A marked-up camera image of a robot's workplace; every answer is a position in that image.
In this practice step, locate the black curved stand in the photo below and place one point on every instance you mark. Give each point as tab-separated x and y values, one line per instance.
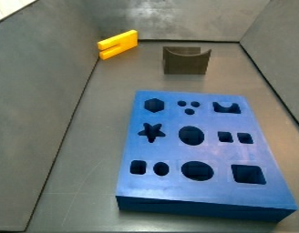
183	60

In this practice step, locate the yellow double-square block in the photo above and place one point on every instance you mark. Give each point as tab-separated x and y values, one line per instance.
117	44

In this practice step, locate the blue shape-sorting board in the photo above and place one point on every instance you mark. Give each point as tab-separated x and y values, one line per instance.
196	159

